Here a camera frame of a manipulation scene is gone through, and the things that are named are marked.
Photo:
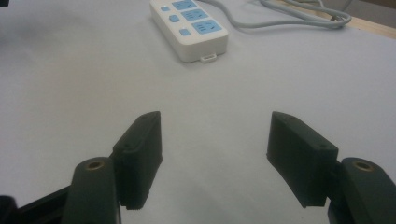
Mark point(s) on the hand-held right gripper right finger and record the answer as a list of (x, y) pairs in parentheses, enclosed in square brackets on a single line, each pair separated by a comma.
[(303, 155)]

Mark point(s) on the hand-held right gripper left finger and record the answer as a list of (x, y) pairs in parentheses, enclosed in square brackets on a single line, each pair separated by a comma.
[(137, 158)]

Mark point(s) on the white power strip blue sockets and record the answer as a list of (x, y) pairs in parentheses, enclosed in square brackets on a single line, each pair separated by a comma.
[(188, 28)]

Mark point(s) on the dark object at edge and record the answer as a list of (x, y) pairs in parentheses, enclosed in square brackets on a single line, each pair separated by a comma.
[(3, 2)]

